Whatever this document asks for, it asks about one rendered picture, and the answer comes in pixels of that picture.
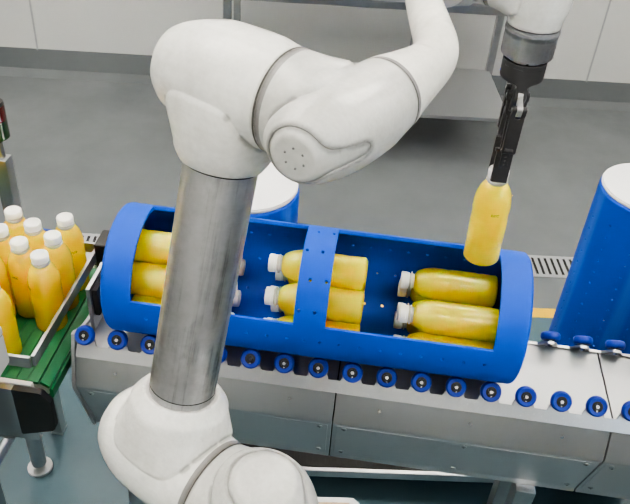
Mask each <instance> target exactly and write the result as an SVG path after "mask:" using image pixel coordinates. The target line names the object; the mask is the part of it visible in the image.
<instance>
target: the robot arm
mask: <svg viewBox="0 0 630 504"><path fill-rule="evenodd" d="M573 1H574V0H405V4H406V10H407V14H408V19H409V24H410V29H411V34H412V39H413V45H411V46H409V47H406V48H403V49H400V50H396V51H393V52H390V53H386V54H381V55H377V56H373V57H371V58H368V59H366V60H364V61H362V62H359V63H357V64H353V62H351V61H349V60H345V59H340V58H336V57H332V56H328V55H324V54H321V53H318V52H315V51H312V50H310V49H307V48H305V47H302V46H300V45H298V44H296V43H295V42H293V41H292V40H290V39H288V38H286V37H284V36H282V35H279V34H277V33H274V32H271V31H268V30H266V29H263V28H260V27H257V26H253V25H250V24H247V23H244V22H240V21H236V20H230V19H202V20H193V21H187V22H183V23H180V24H178V25H175V26H173V27H171V28H170V29H169V30H167V31H166V32H165V33H164V34H163V35H162V37H161V38H160V39H159V41H158V43H157V44H156V47H155V49H154V52H153V55H152V60H151V66H150V76H151V81H152V84H153V87H154V89H155V92H156V94H157V96H158V98H159V100H160V101H161V103H162V104H163V105H165V106H166V110H167V115H168V119H169V123H170V127H171V132H172V136H173V144H174V147H175V150H176V152H177V154H178V157H179V159H180V160H181V161H182V167H181V174H180V180H179V187H178V194H177V201H176V207H175V214H174V221H173V227H172V234H171V241H170V248H169V254H168V261H167V268H166V274H165V281H164V288H163V295H162V301H161V308H160V315H159V322H158V328H157V335H156V342H155V348H154V355H153V362H152V369H151V373H149V374H148V375H146V376H145V377H143V378H142V379H140V380H139V381H138V382H137V383H136V384H135V385H134V386H132V387H130V388H128V389H126V390H124V391H122V392H121V393H120V394H118V395H117V396H116V397H115V398H114V399H113V400H112V401H111V403H110V404H109V405H108V407H107V409H106V410H105V412H104V414H103V416H102V418H101V421H100V424H99V429H98V443H99V447H100V450H101V453H102V456H103V458H104V460H105V462H106V464H107V466H108V467H109V469H110V470H111V472H112V473H113V474H114V476H115V477H116V478H117V479H118V480H119V481H120V482H121V483H122V484H123V485H124V486H125V487H126V488H127V489H128V490H129V491H131V492H132V493H133V494H134V495H135V496H136V497H137V498H139V499H140V500H141V501H142V502H143V503H145V504H319V503H318V498H317V495H316V491H315V489H314V486H313V484H312V482H311V480H310V478H309V476H308V475H307V473H306V472H305V470H304V469H303V468H302V467H301V466H300V465H299V464H298V463H297V462H296V461H295V460H294V459H292V458H291V457H290V456H288V455H286V454H284V453H282V452H280V451H277V450H274V449H270V448H263V447H253V448H251V447H248V446H245V445H242V444H241V443H240V442H238V441H237V440H236V439H234V438H233V437H232V431H233V430H232V425H231V420H230V415H229V410H228V399H227V396H226V394H225V393H224V391H223V390H222V388H221V387H220V386H219V385H218V383H217V381H218V376H219V371H220V366H221V361H222V356H223V351H224V346H225V341H226V336H227V331H228V326H229V321H230V316H231V311H232V306H233V300H234V295H235V290H236V285H237V280H238V275H239V270H240V265H241V260H242V255H243V250H244V245H245V240H246V235H247V230H248V225H249V220H250V214H251V209H252V204H253V199H254V194H255V189H256V184H257V179H258V175H259V174H261V173H262V172H263V171H264V170H265V169H266V168H267V167H268V165H269V164H270V163H271V162H272V164H273V165H274V167H275V168H276V169H277V170H278V171H279V172H280V173H281V174H282V175H283V176H284V177H286V178H287V179H289V180H291V181H293V182H296V183H299V184H319V183H325V182H330V181H333V180H337V179H340V178H343V177H345V176H348V175H350V174H352V173H354V172H356V171H358V170H360V169H362V168H363V167H365V166H367V165H368V164H370V163H371V162H373V161H374V160H376V159H377V158H378V157H380V156H381V155H383V154H384V153H385V152H387V151H388V150H389V149H390V148H392V147H393V146H394V145H395V144H396V143H397V142H398V141H399V140H400V139H401V137H402V136H403V135H404V134H405V133H406V132H407V131H408V130H409V129H410V128H411V127H412V126H413V125H414V124H415V123H416V122H417V120H418V119H419V117H420V116H421V115H422V113H423V112H424V110H425V109H426V107H427V106H428V105H429V103H430V102H431V101H432V100H433V98H434V97H435V96H436V95H437V93H438V92H439V91H440V90H441V89H442V87H443V86H444V85H445V84H446V82H447V81H448V80H449V78H450V76H451V75H452V73H453V71H454V69H455V66H456V64H457V60H458V54H459V44H458V38H457V34H456V31H455V29H454V26H453V24H452V21H451V19H450V16H449V14H448V12H447V9H446V8H448V7H453V6H470V5H472V4H473V3H474V4H482V5H486V6H489V7H492V8H494V9H496V10H498V11H500V12H501V13H503V14H504V15H507V21H506V23H505V30H504V35H503V39H502V44H501V52H502V53H503V59H502V63H501V68H500V76H501V77H502V78H503V79H504V80H505V81H507V82H506V86H505V93H504V97H503V102H502V106H501V111H500V116H499V120H498V122H497V126H498V127H499V128H498V130H497V134H498V135H496V138H495V142H494V146H493V151H492V155H491V159H490V163H489V167H490V166H491V165H493V169H492V173H491V177H490V181H492V182H500V183H506V182H507V178H508V174H509V170H510V166H511V162H512V158H513V155H515V154H516V149H517V145H518V142H519V138H520V134H521V131H522V127H523V123H524V119H525V117H526V114H527V112H528V107H526V106H527V103H528V102H529V99H530V92H528V90H529V87H531V86H535V85H538V84H540V83H541V82H542V81H543V79H544V75H545V71H546V68H547V64H548V62H550V61H551V60H552V59H553V58H554V57H553V56H554V53H555V49H556V46H557V43H558V39H559V36H560V34H561V28H562V25H563V23H564V21H565V19H566V17H567V16H568V14H569V12H570V10H571V7H572V4H573Z"/></svg>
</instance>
